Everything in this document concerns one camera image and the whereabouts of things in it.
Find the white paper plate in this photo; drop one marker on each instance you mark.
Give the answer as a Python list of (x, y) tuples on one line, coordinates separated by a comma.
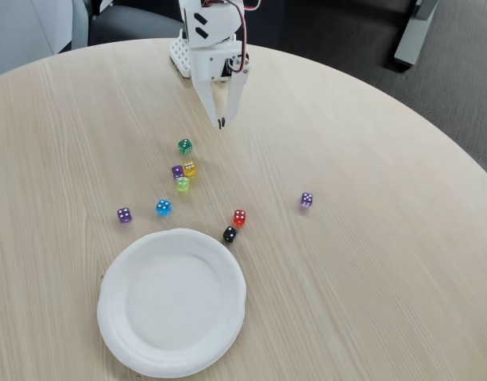
[(171, 301)]

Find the yellow translucent die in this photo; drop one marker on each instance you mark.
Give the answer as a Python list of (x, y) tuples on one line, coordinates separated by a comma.
[(190, 169)]

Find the black office chair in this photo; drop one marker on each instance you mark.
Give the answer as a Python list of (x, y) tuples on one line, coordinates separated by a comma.
[(128, 25)]

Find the lime green translucent die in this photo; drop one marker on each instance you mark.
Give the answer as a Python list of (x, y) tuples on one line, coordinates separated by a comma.
[(182, 185)]

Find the blue translucent die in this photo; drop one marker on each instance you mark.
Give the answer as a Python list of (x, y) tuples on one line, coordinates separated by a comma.
[(163, 207)]

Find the red translucent die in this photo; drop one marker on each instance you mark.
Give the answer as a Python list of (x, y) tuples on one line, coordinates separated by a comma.
[(239, 217)]

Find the light purple translucent die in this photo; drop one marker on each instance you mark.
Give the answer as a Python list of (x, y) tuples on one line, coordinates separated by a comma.
[(306, 199)]

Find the black die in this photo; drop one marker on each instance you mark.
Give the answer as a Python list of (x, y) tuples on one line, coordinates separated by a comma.
[(230, 234)]

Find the grey desk leg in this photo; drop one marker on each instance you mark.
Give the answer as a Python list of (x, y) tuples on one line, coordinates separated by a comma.
[(410, 39)]

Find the white cabinet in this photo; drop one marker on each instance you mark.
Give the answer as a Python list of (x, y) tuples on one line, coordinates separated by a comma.
[(20, 31)]

